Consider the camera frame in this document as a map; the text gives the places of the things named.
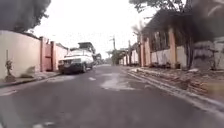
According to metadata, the rubble kerb verge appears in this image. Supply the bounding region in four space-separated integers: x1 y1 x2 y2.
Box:
121 65 224 112

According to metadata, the beige and red wall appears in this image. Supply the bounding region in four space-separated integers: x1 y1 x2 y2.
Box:
0 29 70 80

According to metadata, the white car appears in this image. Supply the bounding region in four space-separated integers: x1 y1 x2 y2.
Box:
57 49 96 75

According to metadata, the white and red wall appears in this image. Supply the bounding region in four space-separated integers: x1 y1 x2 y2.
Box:
119 41 143 67

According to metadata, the green tree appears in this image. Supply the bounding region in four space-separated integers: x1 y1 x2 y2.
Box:
106 48 128 66

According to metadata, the grey asphalt road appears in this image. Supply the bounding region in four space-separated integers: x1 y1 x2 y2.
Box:
0 63 224 128

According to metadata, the concrete pavement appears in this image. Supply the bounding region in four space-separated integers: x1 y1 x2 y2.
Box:
0 70 63 88

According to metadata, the orange and white building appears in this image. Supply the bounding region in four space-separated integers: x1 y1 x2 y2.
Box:
139 8 224 71

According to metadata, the utility pole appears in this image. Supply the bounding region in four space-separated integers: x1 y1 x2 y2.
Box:
109 35 118 52

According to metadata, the large dark tree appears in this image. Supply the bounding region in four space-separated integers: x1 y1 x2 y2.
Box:
0 0 52 34

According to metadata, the grey building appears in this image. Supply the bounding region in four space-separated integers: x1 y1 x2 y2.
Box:
77 41 98 56

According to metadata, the small plant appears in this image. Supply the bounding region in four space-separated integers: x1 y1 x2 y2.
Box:
3 49 16 83

